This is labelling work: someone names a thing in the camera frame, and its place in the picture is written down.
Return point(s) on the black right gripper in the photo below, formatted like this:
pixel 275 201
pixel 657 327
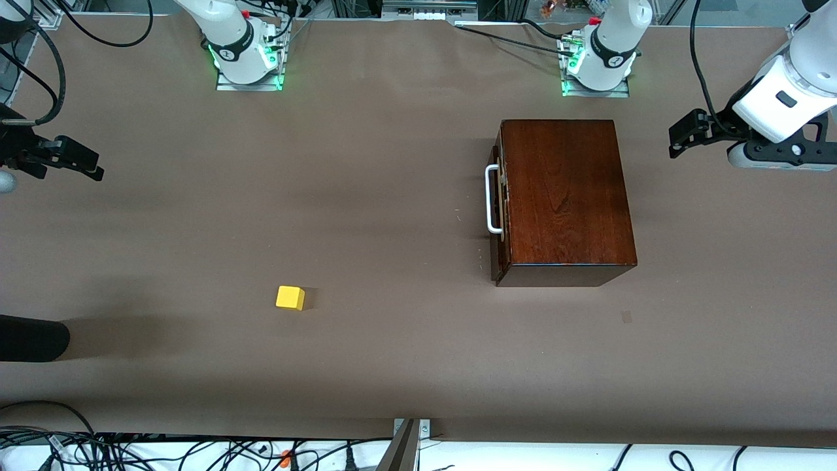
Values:
pixel 19 152

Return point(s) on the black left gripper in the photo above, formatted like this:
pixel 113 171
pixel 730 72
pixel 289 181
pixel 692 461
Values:
pixel 721 127

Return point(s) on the yellow wooden block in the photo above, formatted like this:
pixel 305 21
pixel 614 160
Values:
pixel 290 297

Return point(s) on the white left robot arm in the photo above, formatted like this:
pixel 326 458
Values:
pixel 785 78

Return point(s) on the dark brown wooden cabinet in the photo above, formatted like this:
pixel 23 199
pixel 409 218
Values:
pixel 565 196

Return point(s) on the black ribbed cylinder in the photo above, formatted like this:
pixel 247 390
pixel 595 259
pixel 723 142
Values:
pixel 29 338

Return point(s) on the white power strip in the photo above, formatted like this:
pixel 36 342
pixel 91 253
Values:
pixel 428 14

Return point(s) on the orange plug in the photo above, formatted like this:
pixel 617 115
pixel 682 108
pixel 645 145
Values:
pixel 286 456

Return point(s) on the dark metal pole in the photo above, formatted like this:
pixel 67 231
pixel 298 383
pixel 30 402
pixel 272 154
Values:
pixel 400 451

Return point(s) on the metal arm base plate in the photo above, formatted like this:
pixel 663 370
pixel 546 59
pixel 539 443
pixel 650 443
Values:
pixel 229 86
pixel 595 93

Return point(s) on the aluminium frame profile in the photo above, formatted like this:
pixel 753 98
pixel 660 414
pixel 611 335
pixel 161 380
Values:
pixel 46 16
pixel 796 30

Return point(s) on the small metal bracket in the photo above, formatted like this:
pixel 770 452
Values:
pixel 425 428

